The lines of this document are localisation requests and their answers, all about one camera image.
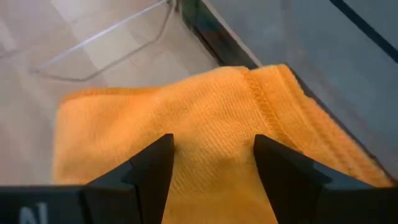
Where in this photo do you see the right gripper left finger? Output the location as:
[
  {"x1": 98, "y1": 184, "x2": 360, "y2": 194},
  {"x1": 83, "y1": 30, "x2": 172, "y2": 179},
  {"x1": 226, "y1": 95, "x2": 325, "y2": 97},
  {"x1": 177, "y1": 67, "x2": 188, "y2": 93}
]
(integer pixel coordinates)
[{"x1": 0, "y1": 133, "x2": 175, "y2": 224}]

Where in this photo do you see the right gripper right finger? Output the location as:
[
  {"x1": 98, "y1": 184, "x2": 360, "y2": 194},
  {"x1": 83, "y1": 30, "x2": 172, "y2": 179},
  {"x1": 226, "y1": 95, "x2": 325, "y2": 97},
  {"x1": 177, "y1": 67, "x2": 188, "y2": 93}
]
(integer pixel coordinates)
[{"x1": 252, "y1": 134, "x2": 398, "y2": 224}]

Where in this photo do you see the orange microfiber towel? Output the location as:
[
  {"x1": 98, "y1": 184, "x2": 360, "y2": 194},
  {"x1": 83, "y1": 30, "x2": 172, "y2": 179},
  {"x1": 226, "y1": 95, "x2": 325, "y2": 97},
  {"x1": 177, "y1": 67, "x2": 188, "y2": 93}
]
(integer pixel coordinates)
[{"x1": 51, "y1": 63, "x2": 395, "y2": 224}]

